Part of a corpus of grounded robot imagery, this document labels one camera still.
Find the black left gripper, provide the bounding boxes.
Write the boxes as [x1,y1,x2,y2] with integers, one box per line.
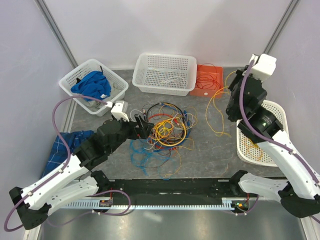
[107,114,154,154]

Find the thin white wire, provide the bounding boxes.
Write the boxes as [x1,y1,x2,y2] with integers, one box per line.
[129,107,163,151]

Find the thin yellow wire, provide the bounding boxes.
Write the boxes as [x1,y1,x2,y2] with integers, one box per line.
[149,103,198,151]

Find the thin red wire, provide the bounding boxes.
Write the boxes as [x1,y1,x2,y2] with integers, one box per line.
[196,72,222,92]
[195,62,223,91]

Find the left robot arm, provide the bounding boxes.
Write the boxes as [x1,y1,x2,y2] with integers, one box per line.
[9,116,154,230]

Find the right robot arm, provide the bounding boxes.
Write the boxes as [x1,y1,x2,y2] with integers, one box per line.
[226,68,320,218]

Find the orange plastic tray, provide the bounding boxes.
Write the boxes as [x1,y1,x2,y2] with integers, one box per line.
[189,63,225,98]

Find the white perforated basket left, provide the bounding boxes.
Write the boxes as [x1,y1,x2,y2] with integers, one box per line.
[59,59,129,117]

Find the white perforated basket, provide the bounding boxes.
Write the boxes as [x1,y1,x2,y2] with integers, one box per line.
[132,53,197,96]
[59,59,129,117]
[236,100,289,167]

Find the grey cloth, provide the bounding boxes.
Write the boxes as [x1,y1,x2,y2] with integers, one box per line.
[85,82,124,111]

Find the white perforated basket middle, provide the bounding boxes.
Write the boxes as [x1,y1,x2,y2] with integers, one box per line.
[132,53,197,96]

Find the white perforated basket right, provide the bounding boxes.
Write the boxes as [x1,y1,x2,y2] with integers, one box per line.
[236,100,289,167]

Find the blue plaid cloth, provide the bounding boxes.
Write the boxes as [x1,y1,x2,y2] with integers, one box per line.
[42,130,94,177]

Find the blue ethernet cable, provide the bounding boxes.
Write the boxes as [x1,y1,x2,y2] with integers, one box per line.
[142,101,193,153]

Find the thick red cable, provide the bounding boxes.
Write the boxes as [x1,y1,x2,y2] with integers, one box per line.
[147,113,181,153]

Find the thin light blue wire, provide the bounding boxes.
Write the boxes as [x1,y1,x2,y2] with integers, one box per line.
[129,138,177,181]

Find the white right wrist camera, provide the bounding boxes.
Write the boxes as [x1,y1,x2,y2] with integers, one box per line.
[249,53,277,83]

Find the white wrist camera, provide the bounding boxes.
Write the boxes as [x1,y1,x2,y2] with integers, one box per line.
[106,100,130,122]
[249,53,277,83]

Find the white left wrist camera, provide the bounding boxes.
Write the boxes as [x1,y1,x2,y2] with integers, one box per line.
[106,100,130,122]

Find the thick yellow cable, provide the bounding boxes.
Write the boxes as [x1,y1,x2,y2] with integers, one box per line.
[152,119,187,147]

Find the thin brown wire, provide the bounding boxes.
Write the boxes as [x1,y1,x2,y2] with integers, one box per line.
[139,147,176,169]

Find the thick black cable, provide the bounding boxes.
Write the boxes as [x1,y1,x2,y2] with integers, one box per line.
[145,101,186,126]

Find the white wires in basket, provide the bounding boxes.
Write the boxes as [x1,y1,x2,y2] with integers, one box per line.
[147,66,189,89]

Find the yellow green wire coil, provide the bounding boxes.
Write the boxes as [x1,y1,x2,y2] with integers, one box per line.
[243,137,265,161]

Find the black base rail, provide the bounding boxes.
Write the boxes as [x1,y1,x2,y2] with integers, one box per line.
[98,178,247,203]

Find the aluminium frame post right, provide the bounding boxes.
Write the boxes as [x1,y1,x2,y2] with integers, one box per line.
[263,0,300,55]

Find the aluminium frame post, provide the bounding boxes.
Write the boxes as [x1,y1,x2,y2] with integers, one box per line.
[35,0,78,68]
[263,0,300,55]

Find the slotted cable duct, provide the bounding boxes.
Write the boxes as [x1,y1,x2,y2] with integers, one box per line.
[63,195,237,210]

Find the aluminium frame post left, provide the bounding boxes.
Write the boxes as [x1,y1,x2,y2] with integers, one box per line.
[35,0,78,68]

